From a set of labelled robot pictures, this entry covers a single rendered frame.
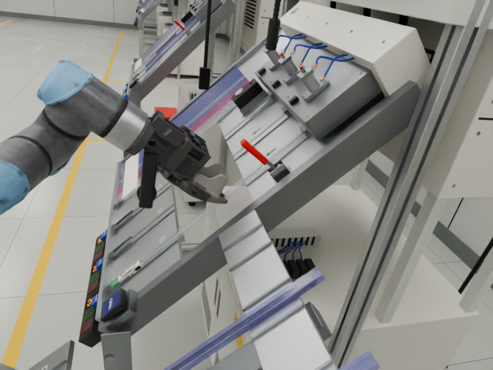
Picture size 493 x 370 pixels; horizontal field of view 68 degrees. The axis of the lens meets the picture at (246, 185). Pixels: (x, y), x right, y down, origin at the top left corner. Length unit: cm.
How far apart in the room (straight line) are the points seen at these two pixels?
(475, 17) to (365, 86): 17
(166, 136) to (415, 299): 83
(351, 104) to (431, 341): 76
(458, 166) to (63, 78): 69
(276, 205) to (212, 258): 15
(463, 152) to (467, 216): 181
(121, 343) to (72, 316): 106
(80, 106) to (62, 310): 133
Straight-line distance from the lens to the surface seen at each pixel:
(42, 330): 178
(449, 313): 117
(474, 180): 85
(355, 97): 65
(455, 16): 61
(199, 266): 69
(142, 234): 89
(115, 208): 108
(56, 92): 60
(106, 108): 60
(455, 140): 78
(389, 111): 65
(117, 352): 77
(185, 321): 172
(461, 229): 263
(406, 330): 110
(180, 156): 63
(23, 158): 57
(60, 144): 64
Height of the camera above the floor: 133
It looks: 29 degrees down
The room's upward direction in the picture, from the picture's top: 8 degrees clockwise
